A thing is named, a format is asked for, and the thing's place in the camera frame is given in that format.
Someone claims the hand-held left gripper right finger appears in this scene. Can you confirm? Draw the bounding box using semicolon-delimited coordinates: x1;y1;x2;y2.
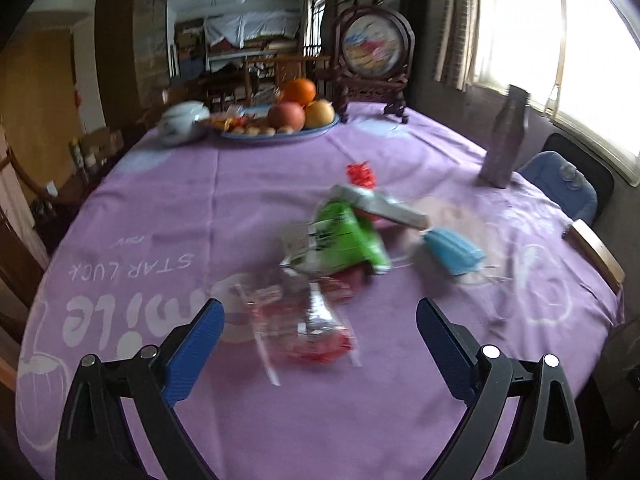
416;297;587;480

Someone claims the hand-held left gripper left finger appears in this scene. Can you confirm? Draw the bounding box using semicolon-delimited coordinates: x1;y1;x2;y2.
55;298;226;480

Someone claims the blue face mask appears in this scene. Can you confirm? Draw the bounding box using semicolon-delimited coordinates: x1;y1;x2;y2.
422;227;516;286

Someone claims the clear red plastic wrapper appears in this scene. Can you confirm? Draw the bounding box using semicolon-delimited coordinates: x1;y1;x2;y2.
235;275;363;387

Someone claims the silver foil packet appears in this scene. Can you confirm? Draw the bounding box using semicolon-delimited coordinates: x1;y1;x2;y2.
331;184;431;230

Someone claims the green snack packet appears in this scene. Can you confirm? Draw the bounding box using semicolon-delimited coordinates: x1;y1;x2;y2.
279;199;392;277

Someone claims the purple printed tablecloth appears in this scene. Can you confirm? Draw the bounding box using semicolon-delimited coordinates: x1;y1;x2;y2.
15;101;626;480

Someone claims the curved wooden armchair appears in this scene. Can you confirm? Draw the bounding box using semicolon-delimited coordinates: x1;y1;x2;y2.
0;130;86;321

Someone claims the blue seat cushion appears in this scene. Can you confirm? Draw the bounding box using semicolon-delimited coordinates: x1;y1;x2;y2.
517;151;598;226

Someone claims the stainless steel bottle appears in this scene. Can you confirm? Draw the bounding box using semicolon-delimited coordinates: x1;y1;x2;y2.
479;85;532;190

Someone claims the pale blue ceramic pot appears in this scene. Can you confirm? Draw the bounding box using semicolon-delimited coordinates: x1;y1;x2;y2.
159;101;211;147

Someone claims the cardboard box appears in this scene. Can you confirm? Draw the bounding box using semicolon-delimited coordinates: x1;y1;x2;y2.
82;127;123;158

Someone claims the pile of walnuts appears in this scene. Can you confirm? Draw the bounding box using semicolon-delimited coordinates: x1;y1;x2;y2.
230;125;296;137

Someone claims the pile of wrapped candies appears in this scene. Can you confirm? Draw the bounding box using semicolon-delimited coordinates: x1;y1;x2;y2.
210;112;266;128

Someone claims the black chair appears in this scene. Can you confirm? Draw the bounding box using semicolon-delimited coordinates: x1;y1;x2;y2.
542;132;616;226

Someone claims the blue fruit plate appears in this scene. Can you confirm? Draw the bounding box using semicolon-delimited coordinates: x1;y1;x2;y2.
220;112;341;141

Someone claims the red apple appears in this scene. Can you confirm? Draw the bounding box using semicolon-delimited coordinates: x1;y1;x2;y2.
266;101;306;131

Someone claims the yellow apple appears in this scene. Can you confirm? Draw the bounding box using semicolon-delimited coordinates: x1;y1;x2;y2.
304;100;336;129

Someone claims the orange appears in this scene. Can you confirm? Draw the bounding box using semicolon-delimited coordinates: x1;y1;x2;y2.
282;78;318;107

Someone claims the light wooden wardrobe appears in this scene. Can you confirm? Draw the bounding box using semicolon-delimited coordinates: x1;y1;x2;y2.
0;27;83;186

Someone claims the dark wooden chair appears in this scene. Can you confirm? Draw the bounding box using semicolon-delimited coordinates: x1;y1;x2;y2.
200;55;333;111

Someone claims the cluttered storage shelf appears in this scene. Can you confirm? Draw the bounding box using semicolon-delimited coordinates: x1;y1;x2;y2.
172;17;306;81

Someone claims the round embroidered table screen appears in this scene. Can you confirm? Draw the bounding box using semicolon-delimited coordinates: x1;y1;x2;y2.
332;5;416;123

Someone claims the checkered window curtain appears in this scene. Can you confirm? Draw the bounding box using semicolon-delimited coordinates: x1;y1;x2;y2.
432;0;481;92

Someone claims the white cover cloth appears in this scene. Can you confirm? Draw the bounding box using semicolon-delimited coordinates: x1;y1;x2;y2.
204;7;306;51

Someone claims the window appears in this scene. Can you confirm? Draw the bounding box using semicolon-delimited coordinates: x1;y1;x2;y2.
472;0;640;186

